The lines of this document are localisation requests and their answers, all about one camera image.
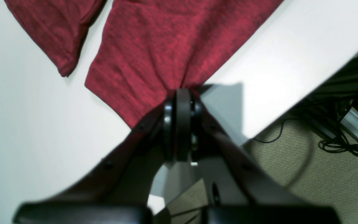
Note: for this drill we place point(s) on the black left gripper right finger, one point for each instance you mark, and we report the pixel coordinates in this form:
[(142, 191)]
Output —
[(238, 190)]

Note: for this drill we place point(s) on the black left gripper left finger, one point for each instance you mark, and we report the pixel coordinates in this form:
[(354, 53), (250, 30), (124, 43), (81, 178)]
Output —
[(116, 190)]

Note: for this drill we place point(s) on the red long-sleeve T-shirt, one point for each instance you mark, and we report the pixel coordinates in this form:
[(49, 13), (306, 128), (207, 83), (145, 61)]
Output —
[(148, 47)]

